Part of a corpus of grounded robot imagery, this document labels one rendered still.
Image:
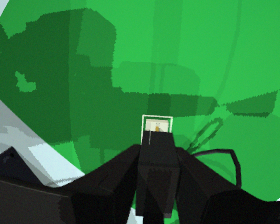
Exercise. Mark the black rectangular block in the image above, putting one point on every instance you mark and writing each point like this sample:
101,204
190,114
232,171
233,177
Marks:
12,165

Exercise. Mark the green circuit board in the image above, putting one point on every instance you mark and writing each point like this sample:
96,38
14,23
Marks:
90,76

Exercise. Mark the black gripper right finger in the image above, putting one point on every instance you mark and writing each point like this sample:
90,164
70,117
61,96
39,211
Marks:
204,197

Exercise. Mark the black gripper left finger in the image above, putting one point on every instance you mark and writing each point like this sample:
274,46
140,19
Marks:
103,196

